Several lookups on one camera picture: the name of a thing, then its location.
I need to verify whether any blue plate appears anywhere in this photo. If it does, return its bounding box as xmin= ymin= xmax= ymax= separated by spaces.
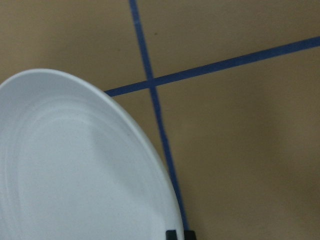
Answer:
xmin=0 ymin=69 xmax=184 ymax=240

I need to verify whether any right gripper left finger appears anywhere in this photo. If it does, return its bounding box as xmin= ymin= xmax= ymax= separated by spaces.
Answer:
xmin=165 ymin=230 xmax=177 ymax=240

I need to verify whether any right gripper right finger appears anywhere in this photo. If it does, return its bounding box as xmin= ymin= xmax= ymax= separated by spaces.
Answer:
xmin=184 ymin=229 xmax=197 ymax=240

